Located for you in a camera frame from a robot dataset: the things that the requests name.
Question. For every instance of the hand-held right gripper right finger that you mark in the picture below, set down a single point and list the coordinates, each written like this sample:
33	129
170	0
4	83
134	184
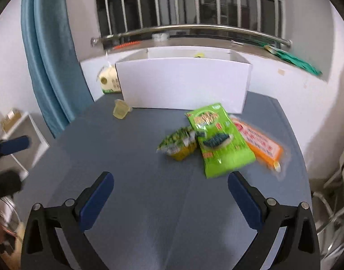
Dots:
245	202

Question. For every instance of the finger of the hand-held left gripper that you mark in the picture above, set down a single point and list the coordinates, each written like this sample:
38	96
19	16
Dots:
17	144
7	184

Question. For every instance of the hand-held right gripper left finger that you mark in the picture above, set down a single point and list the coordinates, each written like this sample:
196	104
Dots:
96	199

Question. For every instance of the orange snack packet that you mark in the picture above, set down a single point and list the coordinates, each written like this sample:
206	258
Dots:
263	143

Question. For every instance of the green seaweed snack packet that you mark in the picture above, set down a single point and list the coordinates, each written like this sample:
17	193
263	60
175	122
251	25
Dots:
217	143

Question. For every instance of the green pea snack packet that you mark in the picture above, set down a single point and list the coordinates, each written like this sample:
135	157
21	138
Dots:
179	144

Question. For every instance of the yellow jelly cup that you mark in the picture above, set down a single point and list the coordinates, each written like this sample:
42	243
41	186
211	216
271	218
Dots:
122	109

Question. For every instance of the white cardboard box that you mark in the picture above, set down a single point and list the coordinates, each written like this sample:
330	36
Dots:
183	84

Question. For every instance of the small cardboard box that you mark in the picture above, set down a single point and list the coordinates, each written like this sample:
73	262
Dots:
10	121

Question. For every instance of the blue curtain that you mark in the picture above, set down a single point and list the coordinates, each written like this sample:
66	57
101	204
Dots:
51	62

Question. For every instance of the wrapped toilet paper pack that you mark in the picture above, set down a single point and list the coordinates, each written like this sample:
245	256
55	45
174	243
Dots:
110	80

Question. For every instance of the beige tape piece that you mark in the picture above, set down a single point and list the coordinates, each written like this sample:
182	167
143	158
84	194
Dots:
282	72

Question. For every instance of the orange pen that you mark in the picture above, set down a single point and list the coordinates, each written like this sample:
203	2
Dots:
127	45

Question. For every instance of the white green wipes pack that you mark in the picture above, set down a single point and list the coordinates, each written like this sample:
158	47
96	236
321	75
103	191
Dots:
273	49

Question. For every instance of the clear tape roll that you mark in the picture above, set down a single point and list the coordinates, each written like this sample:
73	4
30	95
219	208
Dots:
160	36

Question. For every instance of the steel window guard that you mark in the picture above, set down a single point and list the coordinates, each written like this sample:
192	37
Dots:
188	29

